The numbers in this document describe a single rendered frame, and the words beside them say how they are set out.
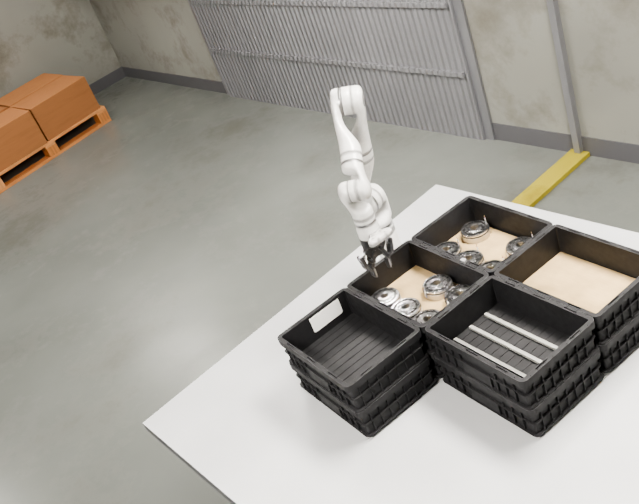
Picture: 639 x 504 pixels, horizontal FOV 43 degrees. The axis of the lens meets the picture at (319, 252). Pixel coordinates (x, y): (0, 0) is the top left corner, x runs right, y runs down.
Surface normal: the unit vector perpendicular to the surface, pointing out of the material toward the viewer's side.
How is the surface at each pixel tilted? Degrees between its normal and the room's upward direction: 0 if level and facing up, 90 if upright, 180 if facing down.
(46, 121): 90
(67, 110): 90
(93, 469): 0
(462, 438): 0
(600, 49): 90
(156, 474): 0
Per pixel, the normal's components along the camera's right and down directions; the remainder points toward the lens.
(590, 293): -0.33, -0.79
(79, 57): 0.62, 0.24
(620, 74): -0.71, 0.57
